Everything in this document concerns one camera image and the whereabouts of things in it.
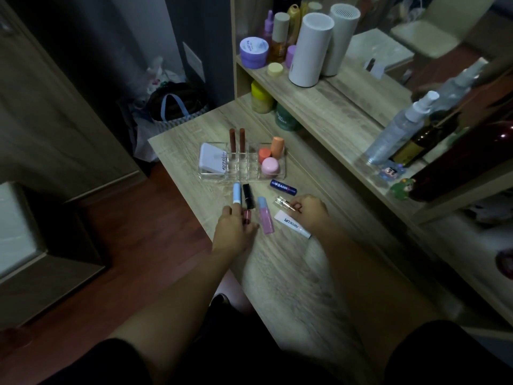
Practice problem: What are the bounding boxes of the person's right hand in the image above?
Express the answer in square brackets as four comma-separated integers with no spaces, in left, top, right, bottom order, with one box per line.
[288,195,332,237]

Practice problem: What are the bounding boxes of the pink lip gloss blue cap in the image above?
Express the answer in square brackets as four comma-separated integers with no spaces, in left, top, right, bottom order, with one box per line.
[257,197,275,235]

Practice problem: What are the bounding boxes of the white plastic bag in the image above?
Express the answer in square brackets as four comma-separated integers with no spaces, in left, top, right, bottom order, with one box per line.
[131,56,189,161]

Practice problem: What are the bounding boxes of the person's black clothing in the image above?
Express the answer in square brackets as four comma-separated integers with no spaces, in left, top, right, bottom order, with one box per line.
[40,294,513,385]

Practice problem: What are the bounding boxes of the white compact case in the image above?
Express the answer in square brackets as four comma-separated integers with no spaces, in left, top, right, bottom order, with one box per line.
[199,143,228,174]

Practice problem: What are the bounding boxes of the green figurine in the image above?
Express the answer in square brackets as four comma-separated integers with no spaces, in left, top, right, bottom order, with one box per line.
[390,178,416,200]

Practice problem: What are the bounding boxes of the clear acrylic makeup organizer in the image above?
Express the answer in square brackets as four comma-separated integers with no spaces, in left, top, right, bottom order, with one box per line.
[197,142,287,181]

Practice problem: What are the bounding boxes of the dark bag blue handles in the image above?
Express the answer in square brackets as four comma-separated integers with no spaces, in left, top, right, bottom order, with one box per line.
[146,82,210,125]

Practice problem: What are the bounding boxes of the person's left hand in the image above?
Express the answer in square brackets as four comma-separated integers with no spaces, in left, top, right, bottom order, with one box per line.
[211,202,259,258]

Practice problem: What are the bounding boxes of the vanity mirror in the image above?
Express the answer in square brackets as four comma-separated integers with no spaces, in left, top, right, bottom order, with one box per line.
[236,0,513,157]

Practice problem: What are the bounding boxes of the white lip cream tube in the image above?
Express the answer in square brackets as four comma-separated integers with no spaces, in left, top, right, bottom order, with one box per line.
[274,210,312,240]

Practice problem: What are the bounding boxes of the purple cream jar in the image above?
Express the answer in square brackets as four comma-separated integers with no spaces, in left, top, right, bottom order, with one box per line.
[240,37,270,70]

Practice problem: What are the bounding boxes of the black capped red lip tint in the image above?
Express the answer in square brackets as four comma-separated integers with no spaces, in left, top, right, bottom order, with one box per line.
[242,183,256,226]

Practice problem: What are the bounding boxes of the yellow jar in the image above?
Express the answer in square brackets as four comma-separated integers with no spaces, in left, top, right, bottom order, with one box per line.
[251,80,276,114]

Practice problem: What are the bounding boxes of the navy blue lip balm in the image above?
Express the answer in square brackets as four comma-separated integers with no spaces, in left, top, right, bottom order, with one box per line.
[270,179,298,196]

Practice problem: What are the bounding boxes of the large dark red bottle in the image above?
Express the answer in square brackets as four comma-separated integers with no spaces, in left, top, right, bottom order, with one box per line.
[408,120,513,203]

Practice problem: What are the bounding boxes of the green jar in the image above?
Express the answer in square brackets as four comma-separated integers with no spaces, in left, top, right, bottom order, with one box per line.
[274,103,304,132]

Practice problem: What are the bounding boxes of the clear spray bottle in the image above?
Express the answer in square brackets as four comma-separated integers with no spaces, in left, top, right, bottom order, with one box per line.
[364,91,441,165]

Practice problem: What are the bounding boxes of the person's left forearm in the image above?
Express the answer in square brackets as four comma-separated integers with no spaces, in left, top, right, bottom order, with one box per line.
[107,248,243,382]

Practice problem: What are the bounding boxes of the amber bottle beige cap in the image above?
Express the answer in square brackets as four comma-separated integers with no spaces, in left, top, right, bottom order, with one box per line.
[269,12,291,63]

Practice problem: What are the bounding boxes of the wooden vanity shelf unit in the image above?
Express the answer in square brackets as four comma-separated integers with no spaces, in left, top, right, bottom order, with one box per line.
[230,0,513,329]

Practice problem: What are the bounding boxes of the small blue trinket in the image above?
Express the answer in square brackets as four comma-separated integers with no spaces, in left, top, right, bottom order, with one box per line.
[378,164,406,182]

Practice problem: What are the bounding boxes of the white cylinder appliance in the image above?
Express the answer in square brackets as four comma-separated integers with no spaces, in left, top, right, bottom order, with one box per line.
[289,13,335,88]

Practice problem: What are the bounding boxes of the golden yellow bottle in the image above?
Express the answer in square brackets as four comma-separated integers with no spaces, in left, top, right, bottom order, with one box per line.
[287,4,301,46]

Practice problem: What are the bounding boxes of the person's right forearm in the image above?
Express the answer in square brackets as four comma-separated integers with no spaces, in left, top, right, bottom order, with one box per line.
[310,228,445,369]

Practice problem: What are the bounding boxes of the wooden stool box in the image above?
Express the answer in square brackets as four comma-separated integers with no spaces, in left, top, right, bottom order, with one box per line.
[0,181,107,330]

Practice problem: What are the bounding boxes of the wooden wardrobe door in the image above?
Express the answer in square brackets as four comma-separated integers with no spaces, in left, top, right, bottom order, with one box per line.
[0,0,146,202]

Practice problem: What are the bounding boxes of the dark brown glass bottle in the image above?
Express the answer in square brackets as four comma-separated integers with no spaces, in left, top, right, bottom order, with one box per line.
[391,111,462,167]

